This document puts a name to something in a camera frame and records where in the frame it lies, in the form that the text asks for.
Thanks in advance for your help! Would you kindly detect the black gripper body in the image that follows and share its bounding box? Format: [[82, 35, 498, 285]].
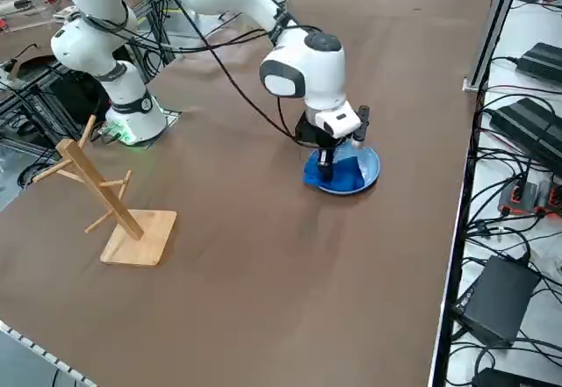
[[293, 111, 342, 152]]

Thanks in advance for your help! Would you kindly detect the blue cloth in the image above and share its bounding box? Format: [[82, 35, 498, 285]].
[[303, 147, 366, 191]]

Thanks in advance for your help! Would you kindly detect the blue plastic plate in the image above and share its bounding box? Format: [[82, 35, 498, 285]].
[[303, 143, 383, 197]]

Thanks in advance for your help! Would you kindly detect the orange black charger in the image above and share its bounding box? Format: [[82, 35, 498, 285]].
[[536, 179, 562, 213], [497, 177, 542, 218]]

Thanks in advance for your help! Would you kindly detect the large black power adapter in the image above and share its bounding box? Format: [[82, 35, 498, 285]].
[[488, 97, 562, 172]]

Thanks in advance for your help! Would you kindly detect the wooden cup rack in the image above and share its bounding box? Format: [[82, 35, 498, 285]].
[[33, 114, 178, 268]]

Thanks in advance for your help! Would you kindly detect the black power supply box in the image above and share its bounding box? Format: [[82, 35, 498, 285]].
[[451, 254, 542, 348]]

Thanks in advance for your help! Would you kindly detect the small black power adapter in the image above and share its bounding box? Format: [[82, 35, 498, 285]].
[[515, 41, 562, 83]]

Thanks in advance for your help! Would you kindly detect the black flat box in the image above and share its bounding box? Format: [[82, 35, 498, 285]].
[[475, 367, 562, 387]]

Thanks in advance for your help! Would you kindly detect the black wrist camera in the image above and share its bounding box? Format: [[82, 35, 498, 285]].
[[349, 104, 372, 149]]

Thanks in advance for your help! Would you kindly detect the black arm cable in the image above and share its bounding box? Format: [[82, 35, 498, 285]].
[[87, 0, 324, 149]]

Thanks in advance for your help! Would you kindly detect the aluminium camera post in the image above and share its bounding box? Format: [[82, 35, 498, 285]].
[[462, 0, 528, 93]]

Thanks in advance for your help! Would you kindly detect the white ribbed cable duct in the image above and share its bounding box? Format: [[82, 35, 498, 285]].
[[0, 319, 98, 387]]

